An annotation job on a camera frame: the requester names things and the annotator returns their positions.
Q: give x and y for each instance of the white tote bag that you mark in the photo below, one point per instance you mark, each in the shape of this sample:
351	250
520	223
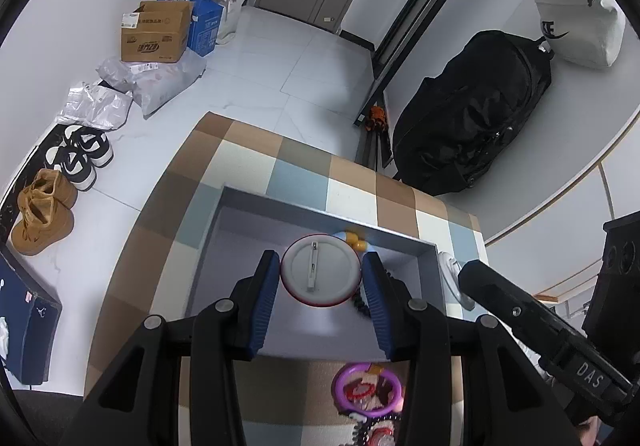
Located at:
570	10

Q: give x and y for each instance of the blue bangle yellow beads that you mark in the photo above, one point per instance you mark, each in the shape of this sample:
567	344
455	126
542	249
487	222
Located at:
356	241

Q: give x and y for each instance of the brown suede boot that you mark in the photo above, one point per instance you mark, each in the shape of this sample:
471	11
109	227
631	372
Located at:
52	188
40	228

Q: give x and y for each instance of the white round case red rim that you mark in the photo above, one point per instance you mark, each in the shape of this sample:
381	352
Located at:
320	271

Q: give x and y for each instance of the dark grey cloth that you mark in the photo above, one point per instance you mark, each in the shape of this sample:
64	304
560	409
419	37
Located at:
45	418

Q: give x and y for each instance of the checkered tablecloth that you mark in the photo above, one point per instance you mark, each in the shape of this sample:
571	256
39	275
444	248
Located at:
165	226

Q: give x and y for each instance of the dark blue shoe box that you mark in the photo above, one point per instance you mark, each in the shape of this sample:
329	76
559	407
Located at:
30	326

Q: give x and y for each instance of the blue printed carton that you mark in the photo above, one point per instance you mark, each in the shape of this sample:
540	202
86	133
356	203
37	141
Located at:
205	31

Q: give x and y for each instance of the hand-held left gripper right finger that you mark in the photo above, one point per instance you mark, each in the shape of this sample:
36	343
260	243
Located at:
376	301

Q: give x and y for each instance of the grey cardboard box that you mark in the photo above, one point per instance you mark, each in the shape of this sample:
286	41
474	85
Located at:
235	246

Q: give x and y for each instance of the black metal stand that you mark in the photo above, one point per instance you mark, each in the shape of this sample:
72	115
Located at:
425	10

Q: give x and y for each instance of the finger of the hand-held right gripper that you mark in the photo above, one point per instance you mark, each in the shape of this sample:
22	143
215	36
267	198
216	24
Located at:
505	298

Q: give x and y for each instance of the small grey mailer bag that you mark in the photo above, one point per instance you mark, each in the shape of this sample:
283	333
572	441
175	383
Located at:
115	70

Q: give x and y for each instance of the orange black tool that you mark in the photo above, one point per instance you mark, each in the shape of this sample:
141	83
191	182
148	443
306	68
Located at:
376	118

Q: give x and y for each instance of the black white sneaker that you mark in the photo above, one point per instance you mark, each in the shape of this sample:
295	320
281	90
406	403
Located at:
90	145
72	168

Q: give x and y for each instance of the large grey mailer bag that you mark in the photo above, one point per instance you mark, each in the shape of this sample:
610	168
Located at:
167	80

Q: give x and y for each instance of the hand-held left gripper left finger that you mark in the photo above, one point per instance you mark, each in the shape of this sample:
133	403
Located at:
265	301

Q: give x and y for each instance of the brown cardboard carton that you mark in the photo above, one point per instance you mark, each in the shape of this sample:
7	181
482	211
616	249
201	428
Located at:
150	35

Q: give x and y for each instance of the white plastic item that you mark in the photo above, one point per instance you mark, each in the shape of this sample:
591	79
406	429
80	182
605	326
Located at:
452	276

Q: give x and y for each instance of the black backpack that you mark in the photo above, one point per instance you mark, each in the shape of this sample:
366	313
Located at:
475	115

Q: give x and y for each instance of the silver foil bag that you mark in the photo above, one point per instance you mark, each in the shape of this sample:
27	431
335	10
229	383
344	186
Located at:
95	105

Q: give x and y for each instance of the purple bangle yellow bead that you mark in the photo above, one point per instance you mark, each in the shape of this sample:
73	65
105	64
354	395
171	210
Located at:
341	388

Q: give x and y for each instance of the cream folded cloth on bag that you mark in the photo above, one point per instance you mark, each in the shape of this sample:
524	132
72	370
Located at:
231	18

